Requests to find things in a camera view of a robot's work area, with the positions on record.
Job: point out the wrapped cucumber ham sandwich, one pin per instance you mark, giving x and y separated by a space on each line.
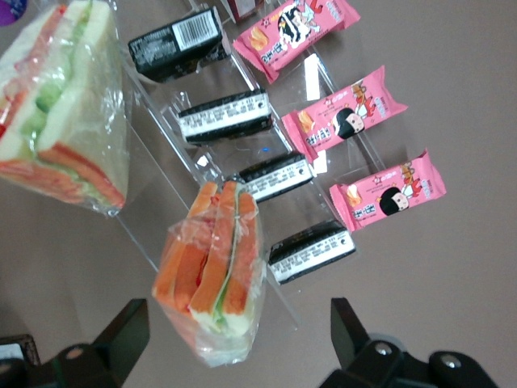
81 101

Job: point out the blue lidded white bottle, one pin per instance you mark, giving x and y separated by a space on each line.
8 12

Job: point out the clear acrylic tiered stand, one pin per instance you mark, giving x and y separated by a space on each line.
282 145

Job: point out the red cookie box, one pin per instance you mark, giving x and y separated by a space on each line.
242 8

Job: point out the orange crab sandwich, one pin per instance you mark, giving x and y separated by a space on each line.
218 275

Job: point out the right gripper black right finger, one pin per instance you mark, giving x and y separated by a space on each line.
363 359

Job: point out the small black carton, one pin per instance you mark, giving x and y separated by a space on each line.
169 48
278 178
311 252
222 119

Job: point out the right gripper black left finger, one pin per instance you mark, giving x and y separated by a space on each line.
101 355

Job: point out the pink snack packet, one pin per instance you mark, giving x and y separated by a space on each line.
387 194
343 117
282 44

